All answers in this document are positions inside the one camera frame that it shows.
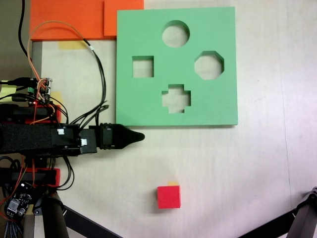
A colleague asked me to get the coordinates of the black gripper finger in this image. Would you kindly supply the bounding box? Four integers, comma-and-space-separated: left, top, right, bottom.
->
114, 137, 146, 150
114, 123, 146, 138

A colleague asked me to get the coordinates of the red square block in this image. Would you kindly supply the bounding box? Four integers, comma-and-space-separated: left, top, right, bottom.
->
157, 184, 182, 210

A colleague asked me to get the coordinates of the red printed clamp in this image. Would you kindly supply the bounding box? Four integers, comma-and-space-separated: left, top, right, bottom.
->
24, 104, 62, 124
21, 158, 61, 187

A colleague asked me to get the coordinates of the green shape sorter board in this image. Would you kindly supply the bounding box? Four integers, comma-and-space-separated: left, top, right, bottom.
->
115, 6, 239, 128

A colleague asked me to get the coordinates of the black tripod brace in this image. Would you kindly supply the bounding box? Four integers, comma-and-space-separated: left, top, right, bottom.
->
237, 212, 297, 238
61, 205, 124, 238

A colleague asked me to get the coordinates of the black tripod leg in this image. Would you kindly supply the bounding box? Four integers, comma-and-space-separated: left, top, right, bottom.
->
33, 194, 69, 238
288, 186, 317, 238

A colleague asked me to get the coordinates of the black circuit board with capacitors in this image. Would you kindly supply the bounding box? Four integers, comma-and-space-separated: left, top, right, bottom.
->
4, 182, 33, 219

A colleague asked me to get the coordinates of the yellow sticky note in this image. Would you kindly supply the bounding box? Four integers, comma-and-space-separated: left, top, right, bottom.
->
0, 84, 18, 102

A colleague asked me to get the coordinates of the small orange foam board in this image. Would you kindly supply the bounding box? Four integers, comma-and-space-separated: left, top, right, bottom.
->
104, 0, 145, 38

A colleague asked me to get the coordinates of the large orange foam board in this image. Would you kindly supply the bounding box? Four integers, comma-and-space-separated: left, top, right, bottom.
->
29, 0, 117, 41

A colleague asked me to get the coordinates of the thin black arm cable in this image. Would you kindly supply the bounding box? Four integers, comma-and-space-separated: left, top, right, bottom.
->
69, 39, 109, 124

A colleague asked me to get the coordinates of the circuit board with wires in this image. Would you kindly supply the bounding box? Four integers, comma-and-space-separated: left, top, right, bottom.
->
27, 77, 53, 101

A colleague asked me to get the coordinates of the thin orange wire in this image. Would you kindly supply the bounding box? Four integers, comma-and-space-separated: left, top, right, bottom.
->
26, 20, 87, 86

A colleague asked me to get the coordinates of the thick black cable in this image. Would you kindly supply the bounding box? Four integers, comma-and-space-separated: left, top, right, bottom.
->
18, 0, 30, 58

